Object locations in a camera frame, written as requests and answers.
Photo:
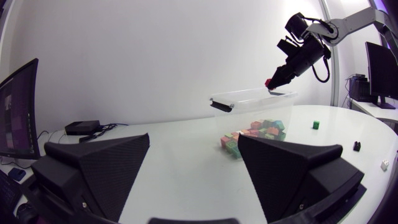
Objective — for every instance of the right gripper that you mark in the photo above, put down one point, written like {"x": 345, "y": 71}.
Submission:
{"x": 306, "y": 57}

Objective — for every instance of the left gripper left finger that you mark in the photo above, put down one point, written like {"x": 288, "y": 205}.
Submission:
{"x": 102, "y": 174}

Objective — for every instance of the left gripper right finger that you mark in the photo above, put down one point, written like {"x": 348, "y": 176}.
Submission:
{"x": 280, "y": 177}

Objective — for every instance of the red toy brick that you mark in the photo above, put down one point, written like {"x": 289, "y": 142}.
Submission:
{"x": 225, "y": 142}
{"x": 267, "y": 83}

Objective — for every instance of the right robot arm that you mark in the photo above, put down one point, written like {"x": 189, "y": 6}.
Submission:
{"x": 351, "y": 23}

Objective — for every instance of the pile of toy bricks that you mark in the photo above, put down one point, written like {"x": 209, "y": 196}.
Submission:
{"x": 255, "y": 133}

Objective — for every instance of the clear plastic container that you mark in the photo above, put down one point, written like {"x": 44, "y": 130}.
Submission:
{"x": 248, "y": 105}

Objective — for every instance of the orange toy brick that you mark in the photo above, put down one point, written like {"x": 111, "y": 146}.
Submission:
{"x": 273, "y": 131}

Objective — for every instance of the black power brick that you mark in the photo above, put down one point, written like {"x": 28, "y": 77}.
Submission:
{"x": 82, "y": 127}

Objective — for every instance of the teal toy brick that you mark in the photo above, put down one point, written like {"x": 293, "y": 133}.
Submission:
{"x": 279, "y": 125}

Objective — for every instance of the green toy brick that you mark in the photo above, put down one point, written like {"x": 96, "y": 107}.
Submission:
{"x": 316, "y": 124}
{"x": 234, "y": 148}

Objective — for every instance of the dark screen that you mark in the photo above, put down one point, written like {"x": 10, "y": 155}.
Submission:
{"x": 17, "y": 112}
{"x": 381, "y": 73}

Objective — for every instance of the black toy brick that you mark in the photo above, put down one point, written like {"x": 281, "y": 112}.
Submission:
{"x": 357, "y": 146}

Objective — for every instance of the white toy brick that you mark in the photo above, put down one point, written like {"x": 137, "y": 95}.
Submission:
{"x": 384, "y": 165}

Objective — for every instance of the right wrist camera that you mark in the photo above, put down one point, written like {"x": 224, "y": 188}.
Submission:
{"x": 287, "y": 46}

